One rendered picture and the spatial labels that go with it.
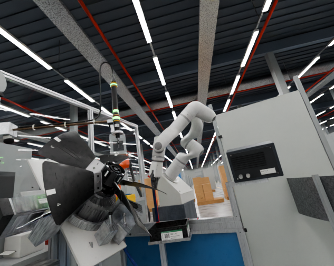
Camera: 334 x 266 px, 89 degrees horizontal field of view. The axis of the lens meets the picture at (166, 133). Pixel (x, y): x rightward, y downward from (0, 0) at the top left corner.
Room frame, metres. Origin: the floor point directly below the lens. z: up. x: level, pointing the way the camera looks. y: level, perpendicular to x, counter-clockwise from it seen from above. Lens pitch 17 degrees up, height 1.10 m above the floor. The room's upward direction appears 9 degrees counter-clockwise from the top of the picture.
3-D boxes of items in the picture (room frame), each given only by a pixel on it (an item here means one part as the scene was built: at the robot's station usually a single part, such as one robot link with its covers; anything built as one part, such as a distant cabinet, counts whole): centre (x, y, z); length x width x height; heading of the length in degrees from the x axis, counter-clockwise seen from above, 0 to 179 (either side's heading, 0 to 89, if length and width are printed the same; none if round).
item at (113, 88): (1.01, 0.30, 1.68); 0.03 x 0.03 x 0.21
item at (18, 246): (1.06, 0.91, 0.92); 0.17 x 0.16 x 0.11; 67
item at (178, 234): (1.12, 0.07, 0.85); 0.22 x 0.17 x 0.07; 82
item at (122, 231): (0.98, 0.32, 0.91); 0.12 x 0.08 x 0.12; 67
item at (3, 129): (0.88, 0.92, 1.54); 0.10 x 0.07 x 0.08; 102
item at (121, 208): (1.07, 0.31, 0.98); 0.20 x 0.16 x 0.20; 67
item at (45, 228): (0.72, 0.50, 1.03); 0.15 x 0.10 x 0.14; 67
